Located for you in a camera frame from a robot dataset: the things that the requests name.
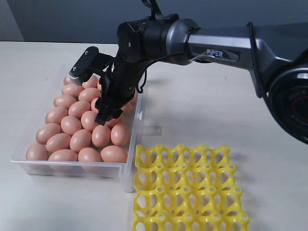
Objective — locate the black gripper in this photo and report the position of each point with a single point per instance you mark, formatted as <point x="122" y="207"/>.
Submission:
<point x="120" y="83"/>

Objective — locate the brown egg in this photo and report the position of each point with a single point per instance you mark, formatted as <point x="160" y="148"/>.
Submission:
<point x="37" y="151"/>
<point x="64" y="101"/>
<point x="88" y="120"/>
<point x="58" y="142"/>
<point x="81" y="139"/>
<point x="91" y="83"/>
<point x="70" y="125"/>
<point x="101" y="136"/>
<point x="120" y="134"/>
<point x="72" y="90"/>
<point x="99" y="87"/>
<point x="46" y="132"/>
<point x="93" y="103"/>
<point x="134" y="100"/>
<point x="56" y="115"/>
<point x="111" y="123"/>
<point x="67" y="80"/>
<point x="89" y="94"/>
<point x="127" y="108"/>
<point x="88" y="154"/>
<point x="114" y="154"/>
<point x="63" y="155"/>
<point x="77" y="109"/>

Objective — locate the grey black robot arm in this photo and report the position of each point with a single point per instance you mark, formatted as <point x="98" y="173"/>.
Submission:
<point x="275" y="56"/>

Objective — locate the clear plastic egg bin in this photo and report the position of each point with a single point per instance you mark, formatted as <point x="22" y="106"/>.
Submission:
<point x="134" y="120"/>

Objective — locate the yellow plastic egg tray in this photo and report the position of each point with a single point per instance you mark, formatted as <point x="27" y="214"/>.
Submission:
<point x="187" y="189"/>

